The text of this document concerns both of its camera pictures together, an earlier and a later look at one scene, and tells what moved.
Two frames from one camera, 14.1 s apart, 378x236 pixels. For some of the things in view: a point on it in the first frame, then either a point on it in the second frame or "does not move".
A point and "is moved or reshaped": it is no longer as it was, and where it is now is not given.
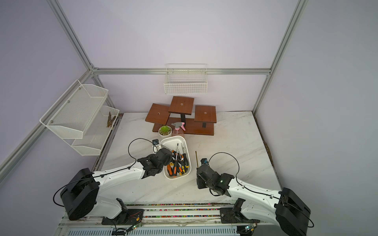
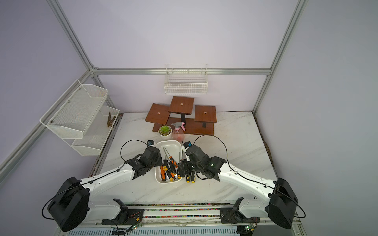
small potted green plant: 164,132 does not move
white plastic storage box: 171,142 is moved or reshaped
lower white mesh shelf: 95,135 does not move
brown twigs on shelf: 110,120 does not move
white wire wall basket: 183,78 does not move
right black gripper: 199,178 to 186,167
